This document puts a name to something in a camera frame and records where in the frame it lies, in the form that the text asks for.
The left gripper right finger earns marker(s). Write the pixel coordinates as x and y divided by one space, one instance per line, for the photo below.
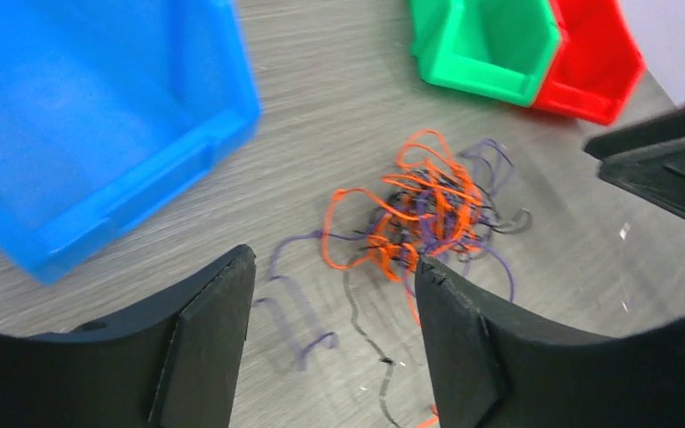
495 364

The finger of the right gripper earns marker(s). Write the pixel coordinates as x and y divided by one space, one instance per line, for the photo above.
646 159

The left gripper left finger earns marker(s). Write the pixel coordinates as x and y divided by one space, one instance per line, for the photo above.
169 360

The red plastic bin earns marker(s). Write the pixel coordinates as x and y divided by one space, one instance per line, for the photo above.
597 66

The green plastic bin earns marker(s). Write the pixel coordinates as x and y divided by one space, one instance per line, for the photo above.
500 49

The blue plastic bin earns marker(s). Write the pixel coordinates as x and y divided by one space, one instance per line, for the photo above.
108 111

